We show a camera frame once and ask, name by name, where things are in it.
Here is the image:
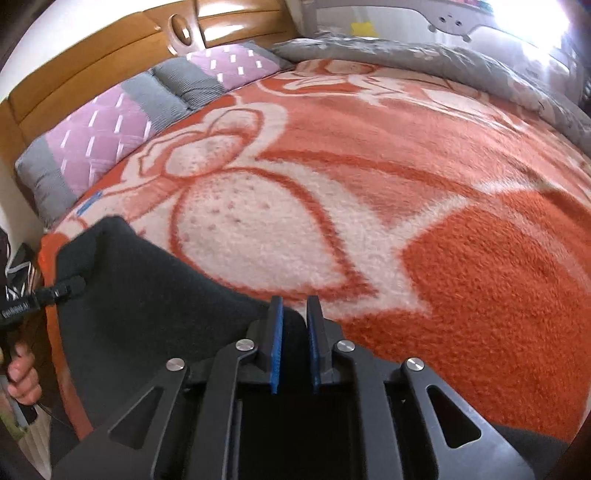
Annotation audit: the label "grey quilt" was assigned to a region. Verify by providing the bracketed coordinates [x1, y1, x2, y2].
[272, 37, 591, 154]

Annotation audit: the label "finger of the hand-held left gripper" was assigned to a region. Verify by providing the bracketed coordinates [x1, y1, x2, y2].
[48, 276, 87, 304]

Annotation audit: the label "grey bed guard rail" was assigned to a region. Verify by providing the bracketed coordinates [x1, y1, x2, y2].
[286, 0, 588, 107]

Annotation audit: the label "orange and white printed blanket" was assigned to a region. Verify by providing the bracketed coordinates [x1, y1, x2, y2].
[39, 58, 591, 444]

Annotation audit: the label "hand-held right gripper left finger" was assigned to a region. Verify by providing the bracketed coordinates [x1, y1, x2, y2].
[55, 296, 284, 480]

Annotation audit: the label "black and white patterned cloth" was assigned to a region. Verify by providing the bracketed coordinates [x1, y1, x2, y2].
[4, 244, 41, 302]

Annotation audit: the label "black pants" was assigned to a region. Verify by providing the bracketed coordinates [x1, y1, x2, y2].
[53, 216, 571, 480]

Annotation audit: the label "pink and grey pillow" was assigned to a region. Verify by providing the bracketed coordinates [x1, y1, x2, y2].
[14, 73, 190, 228]
[152, 41, 296, 112]

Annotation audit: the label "person's left hand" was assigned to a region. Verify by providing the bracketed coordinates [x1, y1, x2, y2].
[6, 344, 43, 408]

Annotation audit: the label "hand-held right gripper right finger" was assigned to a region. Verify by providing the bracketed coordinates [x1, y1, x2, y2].
[307, 296, 537, 480]

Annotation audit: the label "wooden headboard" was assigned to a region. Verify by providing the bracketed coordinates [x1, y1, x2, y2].
[0, 0, 297, 160]

